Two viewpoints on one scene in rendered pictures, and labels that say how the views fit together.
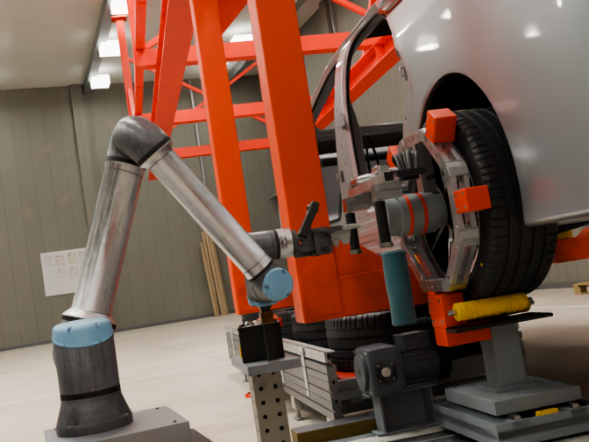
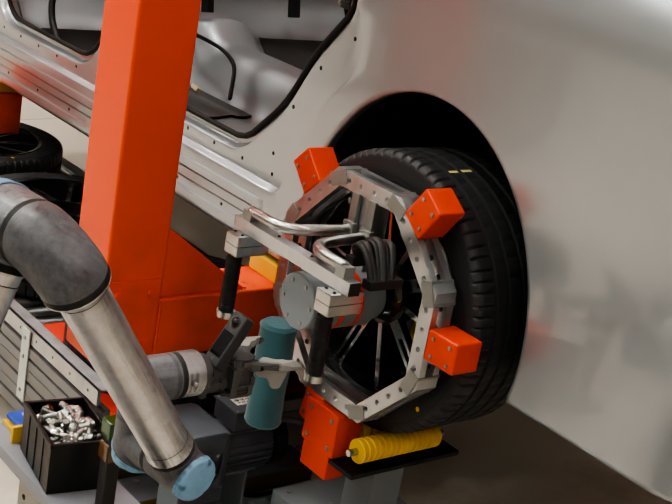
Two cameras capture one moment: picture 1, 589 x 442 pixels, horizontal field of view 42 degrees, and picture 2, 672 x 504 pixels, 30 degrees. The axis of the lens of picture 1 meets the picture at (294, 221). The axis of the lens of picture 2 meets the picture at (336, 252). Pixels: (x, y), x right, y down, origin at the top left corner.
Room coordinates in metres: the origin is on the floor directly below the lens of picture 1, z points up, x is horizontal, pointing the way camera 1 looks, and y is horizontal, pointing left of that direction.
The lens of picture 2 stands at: (0.32, 0.89, 1.84)
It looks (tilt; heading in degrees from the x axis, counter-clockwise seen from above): 19 degrees down; 331
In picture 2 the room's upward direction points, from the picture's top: 10 degrees clockwise
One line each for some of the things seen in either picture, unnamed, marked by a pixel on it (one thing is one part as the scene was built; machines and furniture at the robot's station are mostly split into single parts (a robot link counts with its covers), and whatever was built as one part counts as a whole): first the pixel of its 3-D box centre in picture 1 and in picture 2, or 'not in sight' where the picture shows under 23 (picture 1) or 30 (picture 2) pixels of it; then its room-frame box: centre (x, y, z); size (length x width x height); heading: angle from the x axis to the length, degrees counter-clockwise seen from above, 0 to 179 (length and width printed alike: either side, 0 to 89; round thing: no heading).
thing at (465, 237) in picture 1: (430, 211); (357, 293); (2.63, -0.46, 0.85); 0.54 x 0.07 x 0.54; 12
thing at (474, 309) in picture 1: (490, 306); (396, 442); (2.54, -0.59, 0.51); 0.29 x 0.06 x 0.06; 102
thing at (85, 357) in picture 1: (85, 353); not in sight; (2.00, 0.58, 0.59); 0.17 x 0.15 x 0.18; 19
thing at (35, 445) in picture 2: (260, 338); (66, 441); (2.63, 0.17, 0.51); 0.20 x 0.14 x 0.13; 3
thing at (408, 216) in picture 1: (411, 214); (333, 296); (2.62, -0.39, 0.85); 0.21 x 0.14 x 0.14; 102
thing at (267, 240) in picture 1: (257, 247); (147, 380); (2.33, 0.12, 0.80); 0.12 x 0.09 x 0.10; 102
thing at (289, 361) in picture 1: (263, 361); (59, 470); (2.65, 0.18, 0.44); 0.43 x 0.17 x 0.03; 12
